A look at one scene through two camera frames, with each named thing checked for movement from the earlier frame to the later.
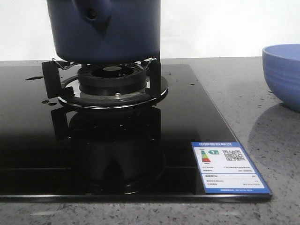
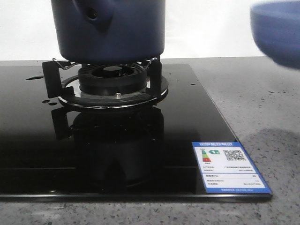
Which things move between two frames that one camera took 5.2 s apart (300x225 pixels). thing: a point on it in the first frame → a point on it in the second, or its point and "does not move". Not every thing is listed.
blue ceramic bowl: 281,63 → 275,27
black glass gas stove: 52,152 does not move
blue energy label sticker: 225,168 does not move
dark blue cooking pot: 106,32 does not move
